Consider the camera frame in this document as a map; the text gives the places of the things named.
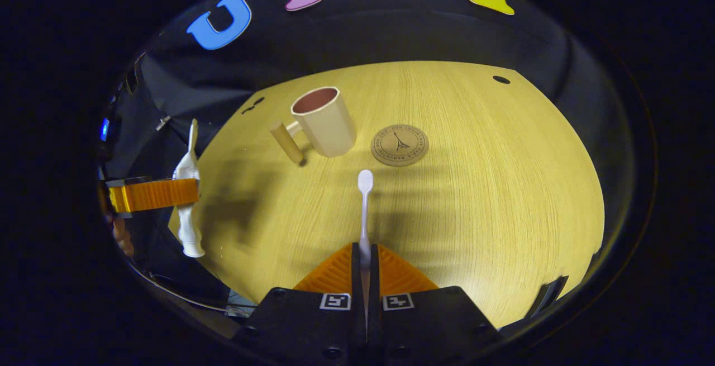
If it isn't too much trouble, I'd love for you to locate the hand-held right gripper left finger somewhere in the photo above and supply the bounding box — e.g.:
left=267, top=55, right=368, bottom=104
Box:
left=232, top=242, right=368, bottom=366

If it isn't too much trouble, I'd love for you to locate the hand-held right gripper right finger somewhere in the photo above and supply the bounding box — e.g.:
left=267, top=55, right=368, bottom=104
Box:
left=367, top=243, right=502, bottom=366

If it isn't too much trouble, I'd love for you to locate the white toothpaste tube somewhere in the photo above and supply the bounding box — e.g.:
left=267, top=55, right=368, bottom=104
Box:
left=172, top=119, right=206, bottom=259

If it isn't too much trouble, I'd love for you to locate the white toothbrush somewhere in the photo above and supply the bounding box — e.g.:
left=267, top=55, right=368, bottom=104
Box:
left=357, top=169, right=374, bottom=330

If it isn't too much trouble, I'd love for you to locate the round brown coaster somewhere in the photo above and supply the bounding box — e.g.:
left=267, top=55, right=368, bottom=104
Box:
left=370, top=125, right=430, bottom=167

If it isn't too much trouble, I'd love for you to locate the beige cup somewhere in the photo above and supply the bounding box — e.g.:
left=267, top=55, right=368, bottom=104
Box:
left=269, top=87, right=358, bottom=167

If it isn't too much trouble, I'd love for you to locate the dark device with blue light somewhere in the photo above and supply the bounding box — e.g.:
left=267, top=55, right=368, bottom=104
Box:
left=98, top=113, right=122, bottom=146

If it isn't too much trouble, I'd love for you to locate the black backdrop cloth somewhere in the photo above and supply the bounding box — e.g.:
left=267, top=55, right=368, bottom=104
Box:
left=98, top=0, right=643, bottom=311

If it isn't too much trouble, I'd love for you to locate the black desk edge bracket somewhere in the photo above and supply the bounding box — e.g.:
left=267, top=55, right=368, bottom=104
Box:
left=528, top=275, right=569, bottom=318

